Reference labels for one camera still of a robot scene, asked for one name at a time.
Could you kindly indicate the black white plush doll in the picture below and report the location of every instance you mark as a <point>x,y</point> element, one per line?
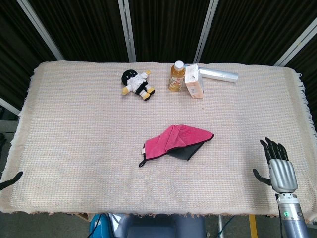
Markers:
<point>138,83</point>

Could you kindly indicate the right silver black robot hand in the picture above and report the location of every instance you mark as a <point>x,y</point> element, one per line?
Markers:
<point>282,173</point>

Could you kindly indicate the grey metal frame post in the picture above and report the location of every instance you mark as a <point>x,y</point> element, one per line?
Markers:
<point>39,27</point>
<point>127,29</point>
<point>8,105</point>
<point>297,44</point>
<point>205,29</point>

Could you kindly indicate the dark pleated curtain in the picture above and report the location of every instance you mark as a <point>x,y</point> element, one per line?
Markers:
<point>168,24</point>

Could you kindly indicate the clear plastic wrap roll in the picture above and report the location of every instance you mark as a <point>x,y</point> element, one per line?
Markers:
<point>220,75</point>

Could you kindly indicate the bright blue plastic object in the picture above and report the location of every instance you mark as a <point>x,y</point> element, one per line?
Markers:
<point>96,228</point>

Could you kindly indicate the pink and black cloth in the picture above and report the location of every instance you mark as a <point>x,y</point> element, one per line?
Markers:
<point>161,146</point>

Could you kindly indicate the cream woven tablecloth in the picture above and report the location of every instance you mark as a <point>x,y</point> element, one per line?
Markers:
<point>99,148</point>

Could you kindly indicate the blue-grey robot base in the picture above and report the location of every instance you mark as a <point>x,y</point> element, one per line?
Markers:
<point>161,226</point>

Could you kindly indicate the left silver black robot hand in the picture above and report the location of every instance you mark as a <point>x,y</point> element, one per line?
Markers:
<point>13,179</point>

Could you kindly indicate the thin metal table leg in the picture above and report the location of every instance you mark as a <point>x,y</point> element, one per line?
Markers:
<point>219,226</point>

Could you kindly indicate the yellow tea bottle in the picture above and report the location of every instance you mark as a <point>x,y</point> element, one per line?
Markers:
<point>176,80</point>

